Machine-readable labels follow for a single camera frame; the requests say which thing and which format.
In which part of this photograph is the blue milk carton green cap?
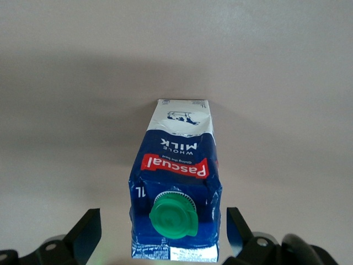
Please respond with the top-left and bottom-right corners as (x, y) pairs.
(127, 98), (223, 262)

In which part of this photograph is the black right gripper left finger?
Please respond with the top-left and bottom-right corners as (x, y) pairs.
(0, 208), (103, 265)

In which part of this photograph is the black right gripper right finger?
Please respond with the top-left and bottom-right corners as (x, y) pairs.
(222, 206), (339, 265)

